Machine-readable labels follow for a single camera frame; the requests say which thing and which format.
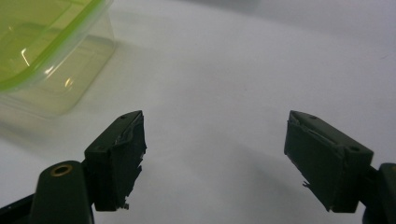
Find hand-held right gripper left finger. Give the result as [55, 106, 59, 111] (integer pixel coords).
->
[83, 109, 148, 213]

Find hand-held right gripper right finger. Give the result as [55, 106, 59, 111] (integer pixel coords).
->
[283, 109, 375, 214]

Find green container lid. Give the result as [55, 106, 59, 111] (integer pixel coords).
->
[0, 0, 106, 93]

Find clear plastic container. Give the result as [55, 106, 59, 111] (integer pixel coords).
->
[0, 0, 118, 119]

